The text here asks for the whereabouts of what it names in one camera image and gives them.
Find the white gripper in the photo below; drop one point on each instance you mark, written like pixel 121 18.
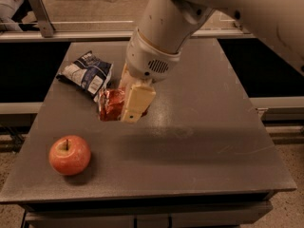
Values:
pixel 146 60

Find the crushed red coke can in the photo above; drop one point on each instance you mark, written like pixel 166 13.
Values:
pixel 110 104

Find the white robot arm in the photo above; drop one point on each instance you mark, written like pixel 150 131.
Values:
pixel 156 43

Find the red apple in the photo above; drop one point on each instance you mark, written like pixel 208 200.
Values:
pixel 69 155

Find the blue white chip bag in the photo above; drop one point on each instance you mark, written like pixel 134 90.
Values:
pixel 88 72

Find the white bag in corner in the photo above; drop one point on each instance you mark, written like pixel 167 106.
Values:
pixel 7 9

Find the left metal rail bracket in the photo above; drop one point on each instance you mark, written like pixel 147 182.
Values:
pixel 40 12

